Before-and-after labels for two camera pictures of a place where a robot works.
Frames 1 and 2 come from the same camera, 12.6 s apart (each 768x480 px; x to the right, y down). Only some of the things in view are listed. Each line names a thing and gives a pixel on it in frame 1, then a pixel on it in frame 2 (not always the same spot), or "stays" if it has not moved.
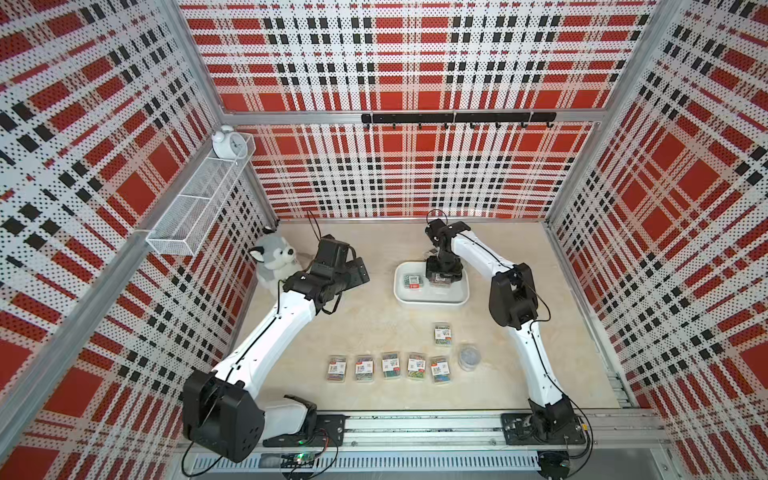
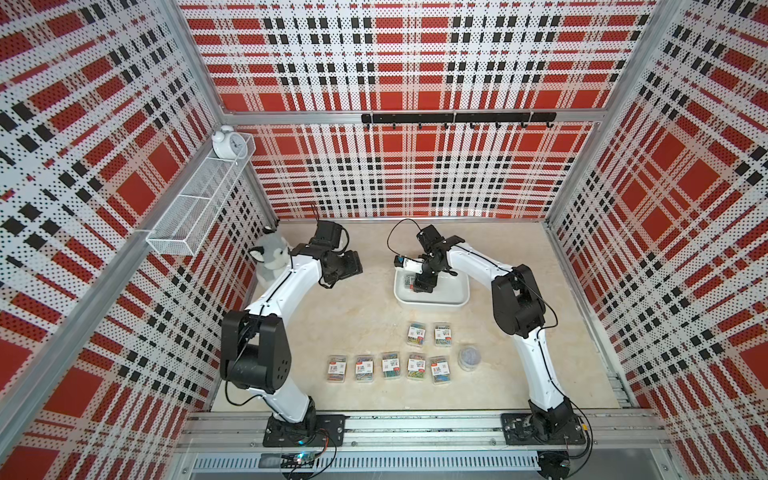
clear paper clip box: (440, 281) → (416, 334)
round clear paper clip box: (469, 357) stays
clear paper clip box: (364, 368) stays
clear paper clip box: (416, 366) stays
